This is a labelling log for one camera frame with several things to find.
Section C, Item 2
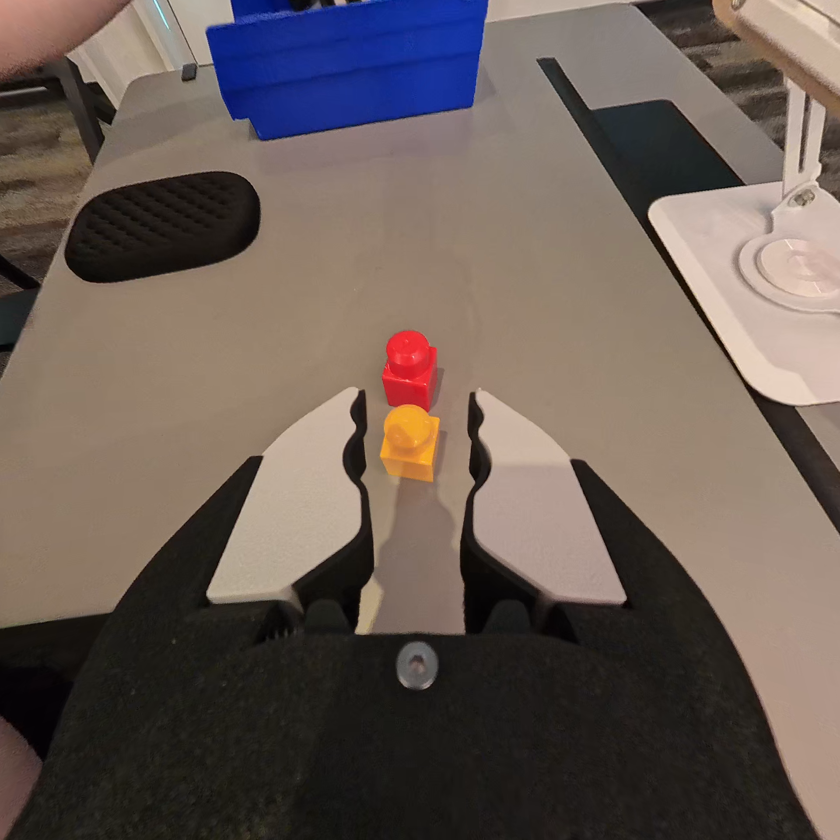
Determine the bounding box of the person's right knee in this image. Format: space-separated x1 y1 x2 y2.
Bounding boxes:
0 715 44 829

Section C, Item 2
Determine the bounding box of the black oval pad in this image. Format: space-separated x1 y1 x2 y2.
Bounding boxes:
64 172 262 285

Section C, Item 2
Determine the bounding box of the blue plastic bin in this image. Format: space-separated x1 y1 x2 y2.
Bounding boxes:
205 0 490 143

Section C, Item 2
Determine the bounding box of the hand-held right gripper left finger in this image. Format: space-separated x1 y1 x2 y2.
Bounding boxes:
206 387 374 619

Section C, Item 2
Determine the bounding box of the person's left forearm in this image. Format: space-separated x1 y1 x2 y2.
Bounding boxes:
0 0 133 84

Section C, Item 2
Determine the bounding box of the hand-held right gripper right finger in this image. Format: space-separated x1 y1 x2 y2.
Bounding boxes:
459 389 627 624

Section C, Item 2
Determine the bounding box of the red mega block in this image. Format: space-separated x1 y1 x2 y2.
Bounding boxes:
382 330 439 412

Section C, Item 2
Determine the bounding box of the orange mega block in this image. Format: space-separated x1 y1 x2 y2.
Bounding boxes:
379 405 442 484

